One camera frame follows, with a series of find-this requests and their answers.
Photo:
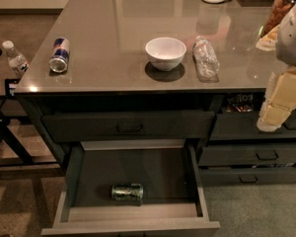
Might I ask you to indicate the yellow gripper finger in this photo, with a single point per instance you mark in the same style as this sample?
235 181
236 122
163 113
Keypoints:
280 100

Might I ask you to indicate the green soda can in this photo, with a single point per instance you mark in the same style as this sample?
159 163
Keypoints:
127 192

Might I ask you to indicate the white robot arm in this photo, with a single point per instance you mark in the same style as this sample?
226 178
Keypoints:
285 44

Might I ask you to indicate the snack bags in drawer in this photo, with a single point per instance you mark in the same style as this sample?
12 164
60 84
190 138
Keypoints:
243 102

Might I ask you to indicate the clear plastic bottle on counter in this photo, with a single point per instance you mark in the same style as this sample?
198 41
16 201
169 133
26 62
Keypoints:
206 61

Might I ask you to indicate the bottom right drawer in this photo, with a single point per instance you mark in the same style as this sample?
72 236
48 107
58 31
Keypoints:
260 176

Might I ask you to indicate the top left drawer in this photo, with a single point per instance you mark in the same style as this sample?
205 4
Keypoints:
69 127

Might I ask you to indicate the open middle drawer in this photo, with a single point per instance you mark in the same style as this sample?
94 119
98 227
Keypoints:
173 203

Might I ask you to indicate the blue silver energy drink can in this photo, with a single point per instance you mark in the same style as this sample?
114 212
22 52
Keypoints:
60 55

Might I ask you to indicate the snack jar with black lid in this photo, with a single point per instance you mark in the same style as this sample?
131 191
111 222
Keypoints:
278 11

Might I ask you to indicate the white bowl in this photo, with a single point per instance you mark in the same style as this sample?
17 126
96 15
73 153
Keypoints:
165 53

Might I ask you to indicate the small water bottle white cap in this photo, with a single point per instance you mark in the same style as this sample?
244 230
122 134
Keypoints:
16 60

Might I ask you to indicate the dark side table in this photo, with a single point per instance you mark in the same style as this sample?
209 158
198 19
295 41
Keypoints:
11 109

